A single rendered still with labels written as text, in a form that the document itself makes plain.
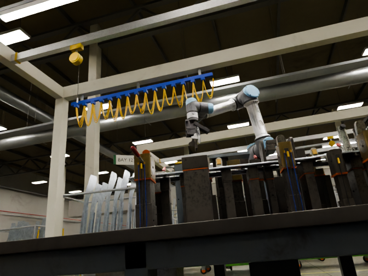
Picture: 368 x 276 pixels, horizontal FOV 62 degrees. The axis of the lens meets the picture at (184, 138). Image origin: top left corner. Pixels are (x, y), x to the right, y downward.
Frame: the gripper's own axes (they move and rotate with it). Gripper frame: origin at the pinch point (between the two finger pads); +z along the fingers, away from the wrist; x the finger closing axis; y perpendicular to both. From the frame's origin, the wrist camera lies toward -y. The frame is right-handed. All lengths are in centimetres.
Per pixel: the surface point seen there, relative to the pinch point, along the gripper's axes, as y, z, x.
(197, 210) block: 14, 46, 52
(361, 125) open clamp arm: -62, 15, 69
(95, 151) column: 177, -237, -712
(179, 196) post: 14.8, 30.6, -0.8
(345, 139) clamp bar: -76, 11, 39
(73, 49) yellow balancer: 122, -197, -161
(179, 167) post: 13.5, 12.4, -0.4
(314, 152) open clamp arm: -58, 17, 35
